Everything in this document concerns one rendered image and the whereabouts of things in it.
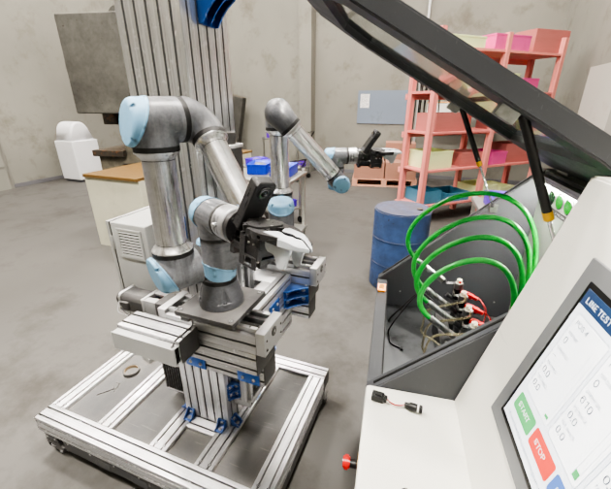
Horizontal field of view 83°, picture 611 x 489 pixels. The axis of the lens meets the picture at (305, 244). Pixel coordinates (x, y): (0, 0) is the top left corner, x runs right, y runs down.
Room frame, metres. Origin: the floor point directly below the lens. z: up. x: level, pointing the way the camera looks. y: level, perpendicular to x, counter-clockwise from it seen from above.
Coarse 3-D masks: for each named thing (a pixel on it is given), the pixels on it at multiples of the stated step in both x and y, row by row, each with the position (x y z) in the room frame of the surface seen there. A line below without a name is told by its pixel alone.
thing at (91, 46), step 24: (72, 24) 5.34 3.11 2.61; (96, 24) 5.29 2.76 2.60; (72, 48) 5.35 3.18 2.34; (96, 48) 5.30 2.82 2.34; (120, 48) 5.24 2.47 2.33; (72, 72) 5.37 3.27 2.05; (96, 72) 5.31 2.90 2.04; (120, 72) 5.25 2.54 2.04; (96, 96) 5.32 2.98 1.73; (120, 96) 5.27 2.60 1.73
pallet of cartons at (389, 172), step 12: (396, 144) 7.57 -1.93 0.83; (396, 156) 7.56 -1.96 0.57; (408, 156) 7.50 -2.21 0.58; (360, 168) 7.26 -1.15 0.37; (384, 168) 7.69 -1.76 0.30; (396, 168) 7.14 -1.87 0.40; (360, 180) 7.64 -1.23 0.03; (372, 180) 7.64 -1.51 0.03; (384, 180) 7.15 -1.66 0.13; (408, 180) 7.07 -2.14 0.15
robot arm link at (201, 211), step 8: (200, 200) 0.74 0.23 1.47; (208, 200) 0.73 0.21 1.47; (216, 200) 0.73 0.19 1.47; (192, 208) 0.73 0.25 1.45; (200, 208) 0.71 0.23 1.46; (208, 208) 0.70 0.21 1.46; (216, 208) 0.68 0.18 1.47; (192, 216) 0.72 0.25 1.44; (200, 216) 0.70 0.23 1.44; (208, 216) 0.68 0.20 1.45; (200, 224) 0.70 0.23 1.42; (208, 224) 0.68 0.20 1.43; (200, 232) 0.71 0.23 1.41; (208, 232) 0.70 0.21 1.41; (208, 240) 0.70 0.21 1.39; (216, 240) 0.70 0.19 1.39
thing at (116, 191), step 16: (96, 176) 3.91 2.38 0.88; (112, 176) 3.87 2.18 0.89; (128, 176) 3.87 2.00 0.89; (96, 192) 3.97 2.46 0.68; (112, 192) 3.87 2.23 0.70; (128, 192) 3.78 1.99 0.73; (144, 192) 3.76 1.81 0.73; (96, 208) 3.99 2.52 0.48; (112, 208) 3.90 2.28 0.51; (128, 208) 3.80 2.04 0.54; (96, 224) 4.01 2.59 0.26
